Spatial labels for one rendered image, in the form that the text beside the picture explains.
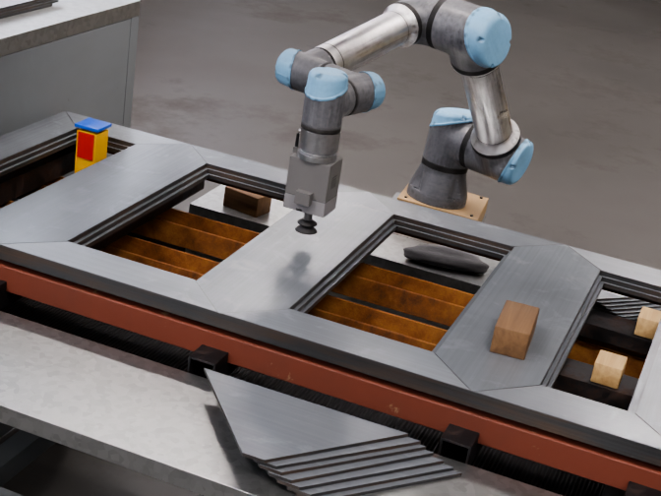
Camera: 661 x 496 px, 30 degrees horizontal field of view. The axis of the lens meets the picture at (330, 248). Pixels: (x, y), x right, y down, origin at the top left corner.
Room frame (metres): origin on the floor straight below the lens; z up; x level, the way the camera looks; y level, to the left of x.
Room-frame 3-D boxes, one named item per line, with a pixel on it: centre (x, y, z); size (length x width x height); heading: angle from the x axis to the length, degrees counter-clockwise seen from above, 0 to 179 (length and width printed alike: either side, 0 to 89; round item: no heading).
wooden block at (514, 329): (1.92, -0.33, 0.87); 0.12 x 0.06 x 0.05; 166
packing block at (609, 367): (1.97, -0.52, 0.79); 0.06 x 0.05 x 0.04; 162
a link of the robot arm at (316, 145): (2.21, 0.05, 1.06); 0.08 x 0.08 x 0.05
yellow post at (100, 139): (2.61, 0.56, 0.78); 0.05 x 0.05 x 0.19; 72
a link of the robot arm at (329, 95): (2.21, 0.05, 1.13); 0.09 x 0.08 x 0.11; 146
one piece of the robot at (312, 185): (2.20, 0.06, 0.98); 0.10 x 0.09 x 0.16; 161
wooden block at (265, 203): (2.77, 0.21, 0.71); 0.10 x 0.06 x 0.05; 61
